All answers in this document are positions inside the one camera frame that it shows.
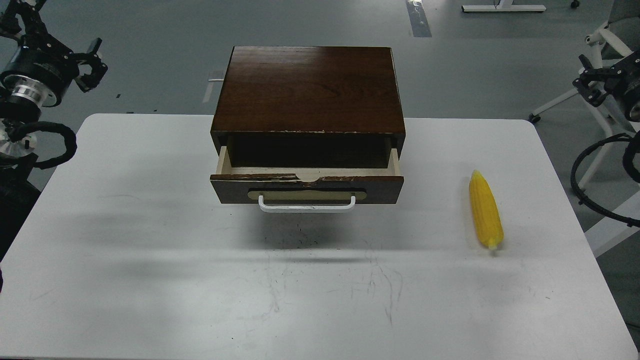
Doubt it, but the wooden drawer with white handle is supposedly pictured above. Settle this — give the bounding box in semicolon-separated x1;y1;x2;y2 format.
210;146;404;214

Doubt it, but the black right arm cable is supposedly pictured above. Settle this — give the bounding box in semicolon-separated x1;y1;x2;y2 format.
570;131;640;228

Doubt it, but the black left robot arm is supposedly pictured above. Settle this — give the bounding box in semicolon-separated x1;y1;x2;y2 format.
0;0;108;169

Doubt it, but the yellow corn cob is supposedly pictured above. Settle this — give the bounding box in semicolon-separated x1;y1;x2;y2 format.
468;170;505;252

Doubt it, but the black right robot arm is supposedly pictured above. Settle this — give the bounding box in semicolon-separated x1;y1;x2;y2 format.
573;50;640;123

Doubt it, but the white desk foot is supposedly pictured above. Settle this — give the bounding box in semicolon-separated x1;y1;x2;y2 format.
461;0;547;13

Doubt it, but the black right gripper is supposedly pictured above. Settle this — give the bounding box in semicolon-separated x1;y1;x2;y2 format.
573;50;640;107

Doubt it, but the dark wooden drawer cabinet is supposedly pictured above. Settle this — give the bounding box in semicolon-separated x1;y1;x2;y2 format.
210;45;406;168

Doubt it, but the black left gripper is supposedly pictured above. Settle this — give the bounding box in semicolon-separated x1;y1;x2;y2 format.
0;0;109;93

